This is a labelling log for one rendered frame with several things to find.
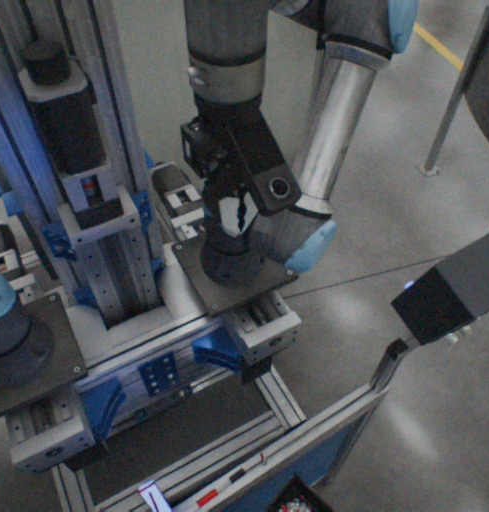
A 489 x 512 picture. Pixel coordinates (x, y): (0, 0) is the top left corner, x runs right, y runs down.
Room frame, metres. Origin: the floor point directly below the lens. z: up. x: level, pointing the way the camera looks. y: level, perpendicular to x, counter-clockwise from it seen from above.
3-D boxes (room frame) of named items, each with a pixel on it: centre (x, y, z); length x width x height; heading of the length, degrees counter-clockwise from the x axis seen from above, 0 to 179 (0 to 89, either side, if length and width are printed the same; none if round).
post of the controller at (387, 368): (0.44, -0.31, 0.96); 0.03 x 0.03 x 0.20; 32
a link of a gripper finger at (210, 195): (0.40, 0.03, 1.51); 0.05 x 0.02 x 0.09; 123
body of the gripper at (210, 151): (0.43, 0.02, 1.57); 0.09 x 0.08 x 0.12; 33
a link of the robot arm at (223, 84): (0.43, 0.02, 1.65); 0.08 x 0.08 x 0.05
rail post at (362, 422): (0.44, -0.31, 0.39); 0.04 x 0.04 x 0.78; 32
